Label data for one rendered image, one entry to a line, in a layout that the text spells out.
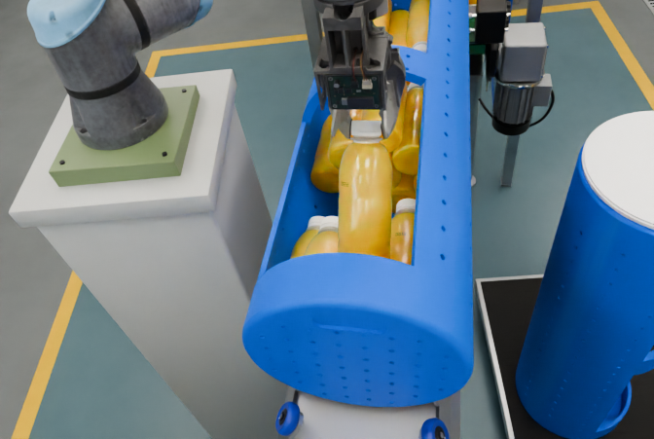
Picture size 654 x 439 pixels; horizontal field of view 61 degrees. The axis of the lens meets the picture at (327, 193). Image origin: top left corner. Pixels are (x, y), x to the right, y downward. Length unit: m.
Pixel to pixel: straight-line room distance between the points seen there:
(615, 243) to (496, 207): 1.31
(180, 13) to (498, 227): 1.61
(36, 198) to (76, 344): 1.35
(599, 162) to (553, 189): 1.37
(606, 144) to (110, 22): 0.81
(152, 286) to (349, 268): 0.56
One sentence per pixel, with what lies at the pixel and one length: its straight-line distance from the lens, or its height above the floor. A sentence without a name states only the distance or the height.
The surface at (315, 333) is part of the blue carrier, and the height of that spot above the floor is 1.16.
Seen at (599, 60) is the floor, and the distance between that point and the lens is 3.09.
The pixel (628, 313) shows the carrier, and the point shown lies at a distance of 1.14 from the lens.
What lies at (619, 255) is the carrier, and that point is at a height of 0.95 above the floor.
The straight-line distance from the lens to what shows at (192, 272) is 1.04.
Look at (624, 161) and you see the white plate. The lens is 1.04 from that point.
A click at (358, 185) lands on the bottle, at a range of 0.68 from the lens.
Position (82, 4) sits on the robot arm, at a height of 1.40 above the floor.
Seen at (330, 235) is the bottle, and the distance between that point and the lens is 0.77.
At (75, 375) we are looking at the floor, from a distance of 2.22.
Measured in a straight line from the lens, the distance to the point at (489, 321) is 1.83.
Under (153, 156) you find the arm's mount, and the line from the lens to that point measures 0.89.
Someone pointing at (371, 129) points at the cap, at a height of 1.28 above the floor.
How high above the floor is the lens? 1.74
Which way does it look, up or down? 48 degrees down
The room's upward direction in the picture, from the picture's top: 11 degrees counter-clockwise
